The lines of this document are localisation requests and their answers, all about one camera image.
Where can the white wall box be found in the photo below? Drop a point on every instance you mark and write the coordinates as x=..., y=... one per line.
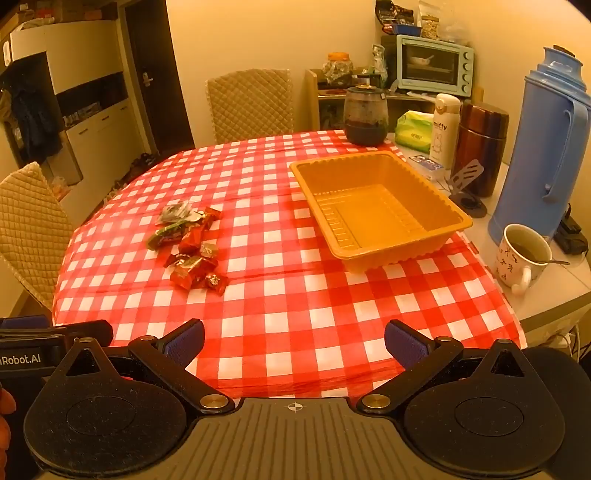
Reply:
x=3, y=54

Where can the brown metal thermos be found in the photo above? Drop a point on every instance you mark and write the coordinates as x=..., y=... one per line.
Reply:
x=480, y=138

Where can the dark hanging jackets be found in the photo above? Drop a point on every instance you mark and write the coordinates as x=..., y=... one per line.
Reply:
x=32, y=115

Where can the white cabinet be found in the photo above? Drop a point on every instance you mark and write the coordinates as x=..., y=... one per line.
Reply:
x=92, y=134

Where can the white patterned mug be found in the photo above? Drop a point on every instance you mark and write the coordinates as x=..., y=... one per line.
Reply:
x=512, y=263

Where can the black power adaptor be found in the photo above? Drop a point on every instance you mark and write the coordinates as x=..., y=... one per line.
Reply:
x=570, y=235

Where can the wooden shelf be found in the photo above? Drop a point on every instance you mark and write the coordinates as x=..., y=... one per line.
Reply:
x=314, y=104

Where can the white thermos bottle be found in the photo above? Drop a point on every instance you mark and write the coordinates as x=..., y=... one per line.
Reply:
x=443, y=134

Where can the jar with orange lid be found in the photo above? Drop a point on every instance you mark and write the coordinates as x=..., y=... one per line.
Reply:
x=337, y=69

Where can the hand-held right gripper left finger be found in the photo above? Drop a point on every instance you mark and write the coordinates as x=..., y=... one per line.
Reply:
x=187, y=344

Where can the green yellow candy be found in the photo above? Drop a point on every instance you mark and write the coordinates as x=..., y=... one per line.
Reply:
x=164, y=234

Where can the metal spoon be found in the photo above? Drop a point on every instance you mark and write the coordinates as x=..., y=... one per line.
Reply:
x=558, y=262

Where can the green tissue pack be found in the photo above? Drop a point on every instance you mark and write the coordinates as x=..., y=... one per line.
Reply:
x=413, y=131

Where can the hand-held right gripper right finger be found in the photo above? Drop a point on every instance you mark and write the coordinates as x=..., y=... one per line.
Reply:
x=404, y=346

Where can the blue thermos flask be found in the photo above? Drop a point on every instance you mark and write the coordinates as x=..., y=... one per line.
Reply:
x=531, y=161

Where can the dark snack bag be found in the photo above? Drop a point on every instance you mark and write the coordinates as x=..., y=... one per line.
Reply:
x=392, y=14

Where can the black phone stand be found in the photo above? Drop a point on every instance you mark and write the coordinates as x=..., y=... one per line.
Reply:
x=467, y=174

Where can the blue white small box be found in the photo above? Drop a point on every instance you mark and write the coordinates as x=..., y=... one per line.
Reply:
x=427, y=164

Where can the pile of red candies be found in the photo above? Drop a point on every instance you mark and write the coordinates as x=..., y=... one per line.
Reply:
x=190, y=272

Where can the person's left hand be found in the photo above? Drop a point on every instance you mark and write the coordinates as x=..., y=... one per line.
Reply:
x=5, y=406

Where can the clear bag of nuts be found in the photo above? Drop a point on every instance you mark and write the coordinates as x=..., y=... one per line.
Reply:
x=430, y=23

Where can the red white checked tablecloth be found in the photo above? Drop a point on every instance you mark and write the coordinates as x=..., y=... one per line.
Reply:
x=277, y=286

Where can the light blue toaster oven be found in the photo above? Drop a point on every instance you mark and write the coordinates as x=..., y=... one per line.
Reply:
x=434, y=64

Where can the yellow plastic tray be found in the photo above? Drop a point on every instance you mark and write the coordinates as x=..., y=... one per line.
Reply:
x=369, y=207

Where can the dark wooden door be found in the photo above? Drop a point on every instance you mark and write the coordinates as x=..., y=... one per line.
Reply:
x=157, y=106

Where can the row of shoes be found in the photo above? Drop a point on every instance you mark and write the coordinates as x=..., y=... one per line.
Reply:
x=134, y=168

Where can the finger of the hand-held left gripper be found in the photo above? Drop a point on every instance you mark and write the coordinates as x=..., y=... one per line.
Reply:
x=87, y=330
x=23, y=321

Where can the clear mixed snack packet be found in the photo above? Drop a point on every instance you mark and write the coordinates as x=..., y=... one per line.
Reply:
x=173, y=213

